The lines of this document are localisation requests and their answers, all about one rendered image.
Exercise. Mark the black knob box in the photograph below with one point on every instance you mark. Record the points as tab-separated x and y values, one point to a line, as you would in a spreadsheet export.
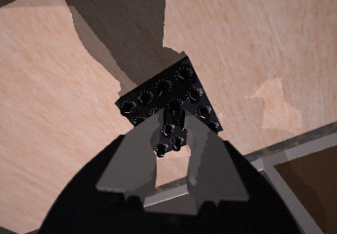
174	89

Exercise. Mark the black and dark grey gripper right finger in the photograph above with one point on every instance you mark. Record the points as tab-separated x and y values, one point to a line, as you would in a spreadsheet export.
218	172

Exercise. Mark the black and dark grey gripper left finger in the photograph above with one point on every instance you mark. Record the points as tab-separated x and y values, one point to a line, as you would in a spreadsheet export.
126	166

